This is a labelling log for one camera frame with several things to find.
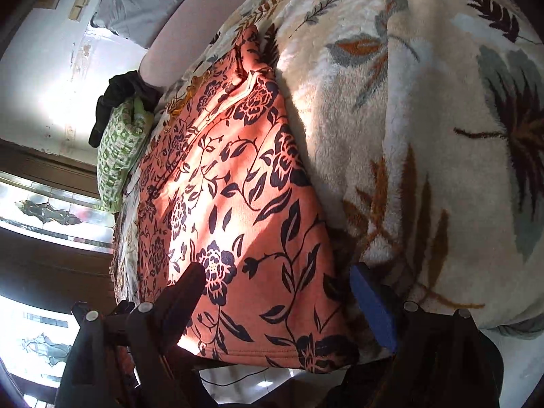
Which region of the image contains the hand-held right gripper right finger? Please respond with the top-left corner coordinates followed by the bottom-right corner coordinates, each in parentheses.
top-left (340, 262), bottom-right (504, 408)

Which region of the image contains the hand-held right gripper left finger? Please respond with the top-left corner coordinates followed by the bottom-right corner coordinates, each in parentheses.
top-left (57, 262), bottom-right (213, 408)

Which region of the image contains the orange black floral pillow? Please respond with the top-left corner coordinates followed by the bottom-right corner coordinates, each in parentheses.
top-left (137, 24), bottom-right (362, 370)

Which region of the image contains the stained glass window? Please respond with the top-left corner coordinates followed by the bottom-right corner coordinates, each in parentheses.
top-left (0, 171), bottom-right (115, 248)

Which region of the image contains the green patterned pillow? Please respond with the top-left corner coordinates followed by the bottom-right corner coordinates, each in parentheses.
top-left (97, 97), bottom-right (154, 212)

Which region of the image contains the cream leaf print blanket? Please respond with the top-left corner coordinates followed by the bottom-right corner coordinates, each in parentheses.
top-left (111, 0), bottom-right (544, 364)

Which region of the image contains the black cloth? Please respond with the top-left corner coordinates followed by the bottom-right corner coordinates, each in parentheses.
top-left (88, 70), bottom-right (163, 149)

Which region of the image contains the pink headboard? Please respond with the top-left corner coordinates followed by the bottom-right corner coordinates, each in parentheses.
top-left (140, 0), bottom-right (294, 90)

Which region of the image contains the wall switch plate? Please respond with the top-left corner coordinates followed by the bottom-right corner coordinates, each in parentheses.
top-left (68, 0), bottom-right (95, 20)

